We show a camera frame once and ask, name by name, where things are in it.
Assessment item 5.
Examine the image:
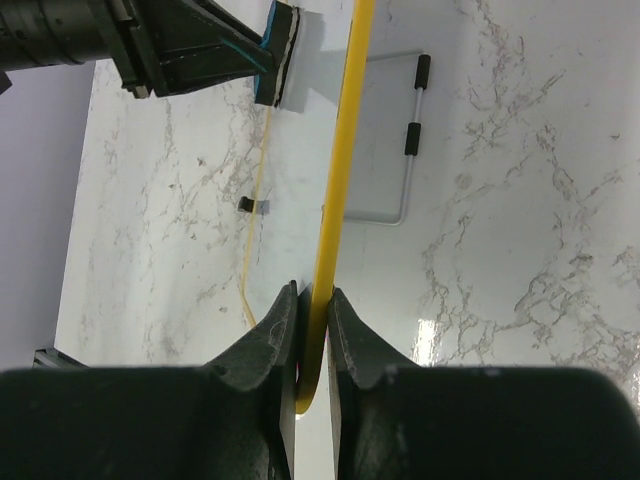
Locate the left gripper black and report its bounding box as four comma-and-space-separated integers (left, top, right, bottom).
97, 1, 273, 99

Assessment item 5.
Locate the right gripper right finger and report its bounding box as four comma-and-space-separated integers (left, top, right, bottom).
328, 290, 639, 479

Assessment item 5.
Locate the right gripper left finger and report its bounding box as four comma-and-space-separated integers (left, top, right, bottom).
1, 283, 298, 479

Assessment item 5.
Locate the blue whiteboard eraser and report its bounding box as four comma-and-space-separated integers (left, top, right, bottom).
254, 1, 302, 107

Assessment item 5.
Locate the yellow framed whiteboard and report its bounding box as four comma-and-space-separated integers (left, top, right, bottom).
240, 1, 375, 414

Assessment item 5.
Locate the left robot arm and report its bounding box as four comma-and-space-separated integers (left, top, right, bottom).
1, 0, 275, 99

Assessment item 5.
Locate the aluminium front extrusion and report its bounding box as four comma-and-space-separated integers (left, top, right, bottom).
32, 348, 85, 369

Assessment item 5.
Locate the metal wire whiteboard stand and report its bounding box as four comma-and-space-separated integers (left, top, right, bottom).
237, 49, 432, 227

